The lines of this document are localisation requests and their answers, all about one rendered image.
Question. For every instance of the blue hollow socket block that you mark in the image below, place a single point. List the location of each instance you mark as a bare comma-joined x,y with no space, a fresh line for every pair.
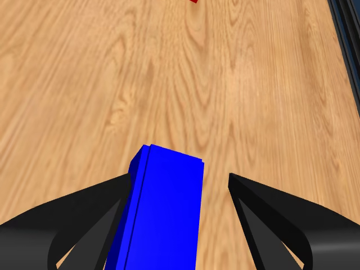
166,211

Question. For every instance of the black table frame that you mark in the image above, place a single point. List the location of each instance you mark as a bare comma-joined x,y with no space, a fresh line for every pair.
347,36

